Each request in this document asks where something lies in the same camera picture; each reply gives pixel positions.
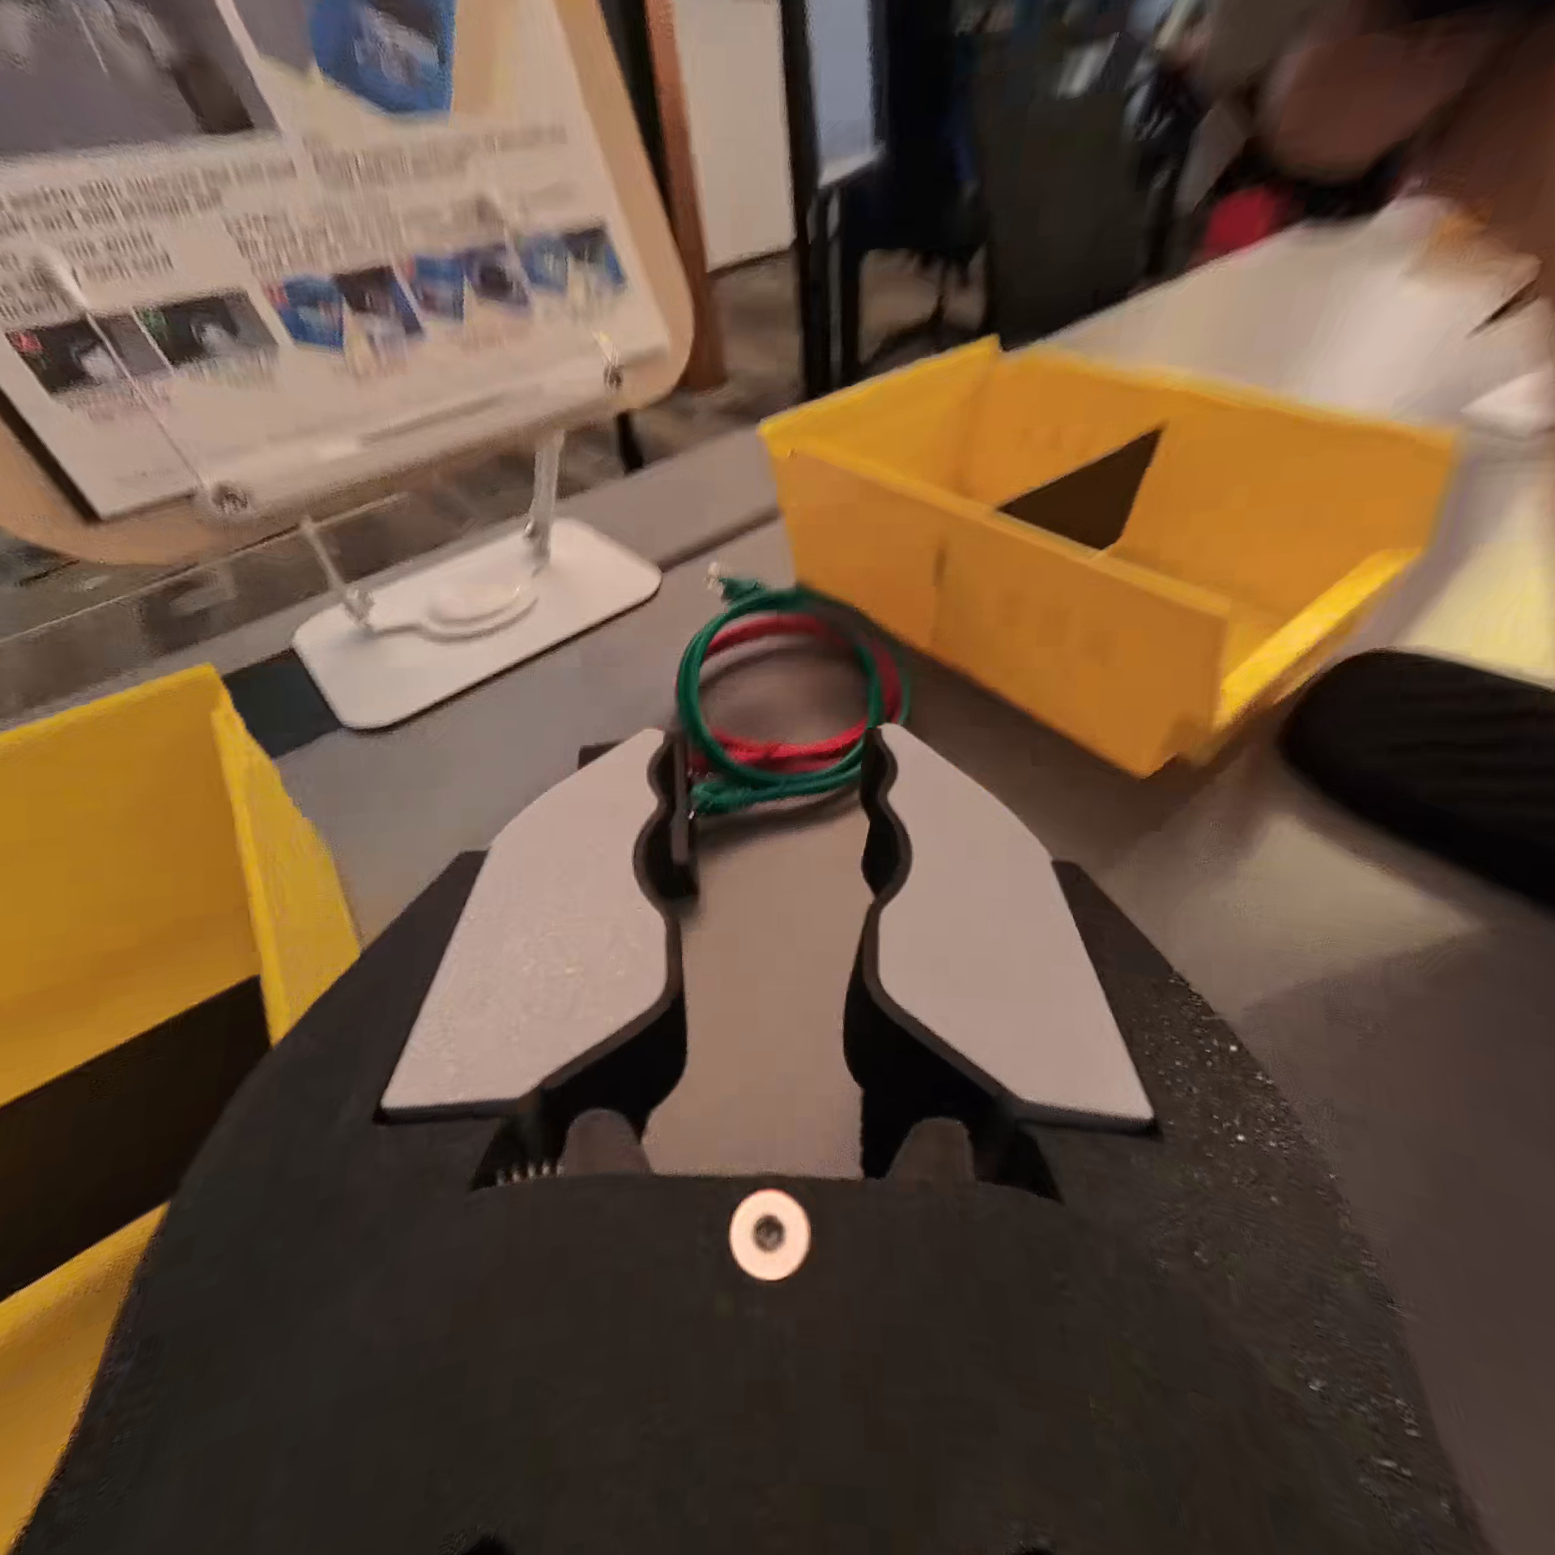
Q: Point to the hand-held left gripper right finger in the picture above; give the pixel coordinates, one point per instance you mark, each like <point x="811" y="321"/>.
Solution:
<point x="983" y="959"/>

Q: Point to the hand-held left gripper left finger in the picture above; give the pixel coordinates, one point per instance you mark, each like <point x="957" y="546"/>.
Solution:
<point x="546" y="959"/>

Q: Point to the yellow plastic bin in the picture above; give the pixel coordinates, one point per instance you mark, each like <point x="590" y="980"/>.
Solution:
<point x="1044" y="632"/>
<point x="120" y="850"/>

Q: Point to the white poster stand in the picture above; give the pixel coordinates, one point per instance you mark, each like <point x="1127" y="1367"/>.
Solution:
<point x="509" y="632"/>

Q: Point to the black textured pad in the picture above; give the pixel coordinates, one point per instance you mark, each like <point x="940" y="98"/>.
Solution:
<point x="1433" y="778"/>

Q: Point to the instruction poster board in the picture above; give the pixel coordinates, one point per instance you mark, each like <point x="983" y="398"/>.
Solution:
<point x="303" y="243"/>

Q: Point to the black office chair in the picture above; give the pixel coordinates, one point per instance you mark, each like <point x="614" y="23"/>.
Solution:
<point x="1068" y="206"/>

